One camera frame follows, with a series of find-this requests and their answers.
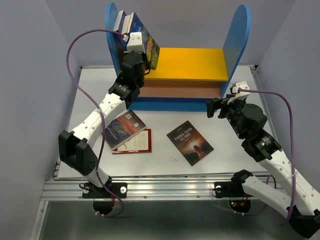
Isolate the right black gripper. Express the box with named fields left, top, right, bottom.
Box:
left=205, top=93, right=246, bottom=139

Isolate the blue Animal Farm book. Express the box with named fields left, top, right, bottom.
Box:
left=129, top=12, right=160, bottom=70

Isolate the blue Jane Eyre book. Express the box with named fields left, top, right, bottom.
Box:
left=113, top=10, right=129, bottom=54

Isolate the floral Little Women book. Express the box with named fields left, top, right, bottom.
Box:
left=121, top=12, right=134, bottom=35

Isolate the Three Days To See book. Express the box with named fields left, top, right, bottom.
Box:
left=167, top=120, right=214, bottom=166

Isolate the dark sunset paperback book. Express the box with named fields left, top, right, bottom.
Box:
left=105, top=110, right=146, bottom=151

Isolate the red bordered cream book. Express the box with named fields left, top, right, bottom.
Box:
left=112, top=129, right=152, bottom=155

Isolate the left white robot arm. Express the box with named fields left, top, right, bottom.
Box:
left=58, top=52, right=149, bottom=197

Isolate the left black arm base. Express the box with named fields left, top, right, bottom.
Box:
left=78, top=178, right=128, bottom=218

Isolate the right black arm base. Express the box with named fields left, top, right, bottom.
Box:
left=211, top=169, right=254, bottom=215

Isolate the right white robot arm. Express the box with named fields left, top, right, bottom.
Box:
left=206, top=97, right=320, bottom=238

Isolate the blue and yellow bookshelf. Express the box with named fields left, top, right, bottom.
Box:
left=105, top=2, right=252, bottom=112

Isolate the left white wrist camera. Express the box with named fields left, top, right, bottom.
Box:
left=126, top=32, right=146, bottom=54

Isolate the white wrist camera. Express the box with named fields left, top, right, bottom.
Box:
left=126, top=32, right=146, bottom=54
left=226, top=81, right=250, bottom=105

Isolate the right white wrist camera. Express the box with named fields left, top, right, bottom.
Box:
left=226, top=81, right=250, bottom=105

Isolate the aluminium mounting rail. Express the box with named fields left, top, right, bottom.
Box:
left=40, top=175, right=231, bottom=202

